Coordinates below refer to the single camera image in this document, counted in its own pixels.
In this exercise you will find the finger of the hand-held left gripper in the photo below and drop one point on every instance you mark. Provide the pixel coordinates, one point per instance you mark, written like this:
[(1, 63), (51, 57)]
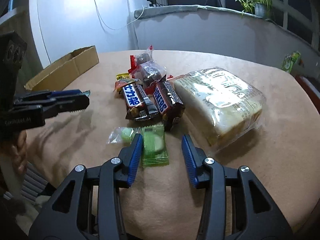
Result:
[(70, 106), (67, 93)]

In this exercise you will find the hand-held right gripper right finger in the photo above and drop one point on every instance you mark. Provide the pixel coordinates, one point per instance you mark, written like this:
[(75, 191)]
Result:
[(188, 160)]

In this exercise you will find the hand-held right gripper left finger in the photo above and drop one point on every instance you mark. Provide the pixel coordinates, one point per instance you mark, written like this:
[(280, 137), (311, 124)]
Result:
[(135, 160)]

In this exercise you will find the green snack packet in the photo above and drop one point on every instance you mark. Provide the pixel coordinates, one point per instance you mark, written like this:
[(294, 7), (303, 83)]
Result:
[(155, 152)]

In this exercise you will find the cardboard box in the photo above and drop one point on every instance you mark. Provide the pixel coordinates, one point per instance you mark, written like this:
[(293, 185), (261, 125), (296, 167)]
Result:
[(62, 72)]

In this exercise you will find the clear packet with green candy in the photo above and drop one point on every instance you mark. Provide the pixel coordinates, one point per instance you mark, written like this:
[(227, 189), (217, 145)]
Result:
[(122, 133)]

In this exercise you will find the yellow candy packet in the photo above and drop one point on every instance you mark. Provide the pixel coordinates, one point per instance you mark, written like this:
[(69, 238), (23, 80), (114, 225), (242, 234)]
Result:
[(122, 76)]

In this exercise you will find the orange candy packet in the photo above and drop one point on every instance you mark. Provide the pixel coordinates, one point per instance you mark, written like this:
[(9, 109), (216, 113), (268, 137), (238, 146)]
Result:
[(125, 83)]

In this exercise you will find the brown chocolate bar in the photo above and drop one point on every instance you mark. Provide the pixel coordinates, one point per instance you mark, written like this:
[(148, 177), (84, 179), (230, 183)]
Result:
[(133, 100), (165, 102)]

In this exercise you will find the yellow snack packet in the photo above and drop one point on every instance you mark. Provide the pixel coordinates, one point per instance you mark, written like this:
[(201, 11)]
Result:
[(220, 100)]

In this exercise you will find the small clear dark snack packet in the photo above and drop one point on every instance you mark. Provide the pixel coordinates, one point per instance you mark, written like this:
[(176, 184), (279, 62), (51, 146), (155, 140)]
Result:
[(142, 58)]

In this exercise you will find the clear packet of dark snack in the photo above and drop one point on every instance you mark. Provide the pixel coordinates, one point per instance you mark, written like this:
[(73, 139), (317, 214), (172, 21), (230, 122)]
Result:
[(150, 75)]

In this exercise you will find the person's left hand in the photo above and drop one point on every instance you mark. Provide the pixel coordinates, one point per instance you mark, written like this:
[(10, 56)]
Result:
[(20, 152)]

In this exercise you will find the grey ribbed panel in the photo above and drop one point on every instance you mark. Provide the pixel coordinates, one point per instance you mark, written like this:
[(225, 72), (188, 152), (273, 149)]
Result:
[(33, 182)]

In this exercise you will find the white cabinet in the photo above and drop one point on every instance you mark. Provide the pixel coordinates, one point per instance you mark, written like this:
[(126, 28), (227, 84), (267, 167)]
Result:
[(75, 17)]

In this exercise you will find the grey stone window sill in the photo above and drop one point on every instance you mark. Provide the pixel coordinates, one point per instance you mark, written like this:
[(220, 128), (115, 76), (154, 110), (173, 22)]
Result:
[(175, 8)]

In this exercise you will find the green printed carton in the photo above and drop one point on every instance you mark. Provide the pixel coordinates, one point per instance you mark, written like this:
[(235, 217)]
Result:
[(290, 63)]

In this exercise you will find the red cabinet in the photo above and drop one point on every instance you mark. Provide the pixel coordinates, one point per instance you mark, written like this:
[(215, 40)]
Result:
[(310, 87)]

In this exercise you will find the potted spider plant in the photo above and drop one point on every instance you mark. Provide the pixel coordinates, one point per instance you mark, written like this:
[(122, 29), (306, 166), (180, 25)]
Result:
[(260, 8)]

